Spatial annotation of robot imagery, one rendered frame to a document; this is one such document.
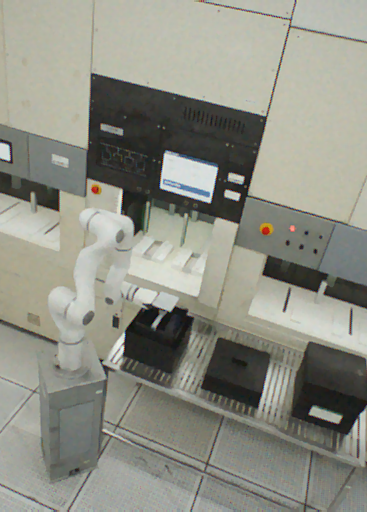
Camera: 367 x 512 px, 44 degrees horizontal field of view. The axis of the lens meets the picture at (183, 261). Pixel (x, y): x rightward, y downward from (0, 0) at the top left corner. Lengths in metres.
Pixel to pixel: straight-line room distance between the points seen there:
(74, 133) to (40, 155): 0.27
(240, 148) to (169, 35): 0.58
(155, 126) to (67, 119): 0.50
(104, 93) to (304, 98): 0.96
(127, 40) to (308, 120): 0.89
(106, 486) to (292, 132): 2.10
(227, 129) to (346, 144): 0.53
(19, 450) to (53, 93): 1.99
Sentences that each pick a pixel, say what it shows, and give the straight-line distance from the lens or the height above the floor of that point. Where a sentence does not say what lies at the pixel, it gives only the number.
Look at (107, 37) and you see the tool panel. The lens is 2.36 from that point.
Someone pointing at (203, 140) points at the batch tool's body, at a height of 1.78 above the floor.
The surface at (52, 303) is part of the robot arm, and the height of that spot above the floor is 1.14.
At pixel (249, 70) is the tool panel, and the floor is 2.13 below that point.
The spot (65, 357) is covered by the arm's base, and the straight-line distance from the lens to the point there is 2.25.
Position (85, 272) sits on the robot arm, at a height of 1.31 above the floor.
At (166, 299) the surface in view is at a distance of 2.25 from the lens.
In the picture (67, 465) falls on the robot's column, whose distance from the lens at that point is 2.79.
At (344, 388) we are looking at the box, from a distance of 2.23.
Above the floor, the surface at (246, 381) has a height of 0.86.
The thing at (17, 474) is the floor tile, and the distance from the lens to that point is 2.92.
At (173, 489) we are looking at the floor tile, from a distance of 2.88.
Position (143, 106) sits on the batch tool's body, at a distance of 2.33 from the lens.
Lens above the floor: 2.49
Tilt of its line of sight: 33 degrees down
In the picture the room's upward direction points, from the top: 11 degrees clockwise
